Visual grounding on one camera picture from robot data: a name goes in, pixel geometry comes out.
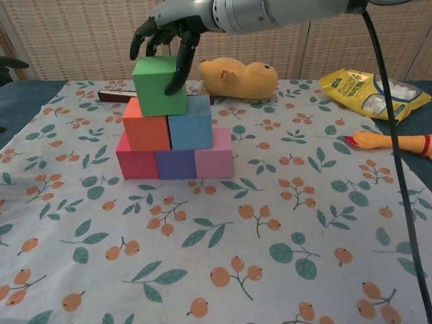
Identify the purple foam cube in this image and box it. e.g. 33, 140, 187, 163
155, 148, 197, 180

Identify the yellow marshmallow bag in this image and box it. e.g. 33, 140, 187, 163
319, 68, 432, 128

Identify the light blue foam cube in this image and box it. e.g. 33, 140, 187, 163
167, 94, 213, 151

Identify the yellow rubber chicken toy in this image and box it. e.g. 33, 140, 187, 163
344, 131, 432, 160

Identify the light pink foam cube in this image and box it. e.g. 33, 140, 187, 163
194, 127, 234, 178

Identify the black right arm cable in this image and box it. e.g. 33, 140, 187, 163
360, 9, 432, 321

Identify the floral print tablecloth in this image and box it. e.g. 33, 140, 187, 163
0, 79, 432, 324

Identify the orange foam cube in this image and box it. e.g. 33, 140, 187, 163
121, 97, 172, 152

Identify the magenta foam cube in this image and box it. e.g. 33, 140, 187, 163
115, 131, 160, 180

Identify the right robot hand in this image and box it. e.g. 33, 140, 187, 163
130, 0, 217, 96

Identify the yellow plush duck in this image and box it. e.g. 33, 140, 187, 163
198, 57, 279, 104

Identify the long dark red box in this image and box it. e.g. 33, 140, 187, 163
97, 88, 217, 105

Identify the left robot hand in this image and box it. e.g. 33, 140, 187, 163
0, 55, 30, 85

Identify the green foam cube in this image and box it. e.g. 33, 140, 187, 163
132, 55, 188, 118

